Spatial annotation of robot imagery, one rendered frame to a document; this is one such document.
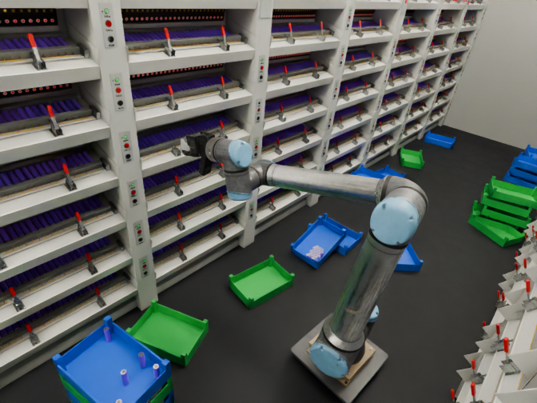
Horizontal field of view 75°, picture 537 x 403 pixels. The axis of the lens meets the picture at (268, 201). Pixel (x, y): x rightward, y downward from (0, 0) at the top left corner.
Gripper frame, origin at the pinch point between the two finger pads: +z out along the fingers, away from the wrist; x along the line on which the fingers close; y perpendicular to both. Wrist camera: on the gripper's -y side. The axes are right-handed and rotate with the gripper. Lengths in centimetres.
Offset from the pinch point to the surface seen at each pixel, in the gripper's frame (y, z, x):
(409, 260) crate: -97, -53, -112
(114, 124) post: 15.8, -0.6, 25.7
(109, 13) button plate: 49, -9, 22
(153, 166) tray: -4.4, 4.7, 12.5
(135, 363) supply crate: -57, -27, 51
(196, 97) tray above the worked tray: 18.4, 3.6, -13.5
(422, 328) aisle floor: -104, -78, -67
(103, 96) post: 25.5, -2.0, 27.4
